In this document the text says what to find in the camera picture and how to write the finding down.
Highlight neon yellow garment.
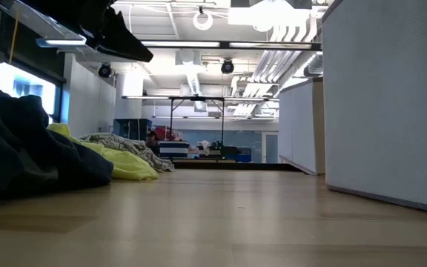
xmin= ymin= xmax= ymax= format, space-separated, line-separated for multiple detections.
xmin=46 ymin=122 xmax=159 ymax=182

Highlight black ceiling spot lamp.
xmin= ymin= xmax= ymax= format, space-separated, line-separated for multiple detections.
xmin=220 ymin=59 xmax=236 ymax=76
xmin=98 ymin=62 xmax=113 ymax=79

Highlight dark blue crate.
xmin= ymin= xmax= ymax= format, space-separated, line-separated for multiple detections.
xmin=112 ymin=118 xmax=153 ymax=142

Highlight bright window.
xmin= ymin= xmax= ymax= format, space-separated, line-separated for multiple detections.
xmin=0 ymin=62 xmax=64 ymax=124

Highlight red object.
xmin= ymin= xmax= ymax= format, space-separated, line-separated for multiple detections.
xmin=153 ymin=126 xmax=181 ymax=142

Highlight grey white patterned garment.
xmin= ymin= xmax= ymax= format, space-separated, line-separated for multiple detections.
xmin=79 ymin=132 xmax=176 ymax=173

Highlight person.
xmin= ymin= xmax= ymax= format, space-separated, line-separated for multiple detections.
xmin=145 ymin=130 xmax=162 ymax=157

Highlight long black linear light bar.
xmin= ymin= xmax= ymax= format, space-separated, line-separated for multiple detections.
xmin=139 ymin=39 xmax=322 ymax=52

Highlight navy white striped bin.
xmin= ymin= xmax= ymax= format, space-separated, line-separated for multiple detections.
xmin=157 ymin=139 xmax=191 ymax=160

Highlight black equipment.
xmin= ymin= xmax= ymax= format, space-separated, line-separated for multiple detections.
xmin=209 ymin=139 xmax=242 ymax=157

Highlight dark navy garment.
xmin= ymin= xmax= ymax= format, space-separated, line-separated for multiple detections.
xmin=0 ymin=82 xmax=115 ymax=203

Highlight large white fabric bin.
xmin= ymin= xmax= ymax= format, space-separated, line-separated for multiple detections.
xmin=321 ymin=0 xmax=427 ymax=217

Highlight yellow cord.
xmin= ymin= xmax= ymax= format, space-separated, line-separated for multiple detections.
xmin=8 ymin=14 xmax=20 ymax=66

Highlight white ring light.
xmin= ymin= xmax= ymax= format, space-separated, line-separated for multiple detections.
xmin=192 ymin=10 xmax=214 ymax=32

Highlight black metal frame stand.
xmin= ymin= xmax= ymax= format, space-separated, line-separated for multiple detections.
xmin=167 ymin=95 xmax=227 ymax=150

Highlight white ceiling duct pipes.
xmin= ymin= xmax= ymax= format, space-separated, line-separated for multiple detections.
xmin=231 ymin=14 xmax=324 ymax=116

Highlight black table edge rail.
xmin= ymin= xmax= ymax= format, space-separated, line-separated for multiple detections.
xmin=171 ymin=162 xmax=304 ymax=172

